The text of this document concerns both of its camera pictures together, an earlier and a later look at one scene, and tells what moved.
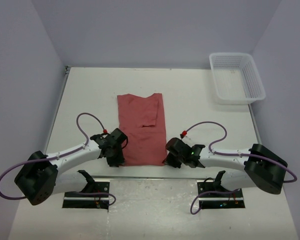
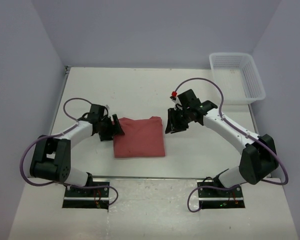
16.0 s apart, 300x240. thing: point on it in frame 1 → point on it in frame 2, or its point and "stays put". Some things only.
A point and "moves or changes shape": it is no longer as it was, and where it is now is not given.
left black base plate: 94,201 stays put
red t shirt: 142,119 moves or changes shape
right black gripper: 170,162 → 173,125
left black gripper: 119,159 → 113,130
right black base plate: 219,200 stays put
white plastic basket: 236,78 stays put
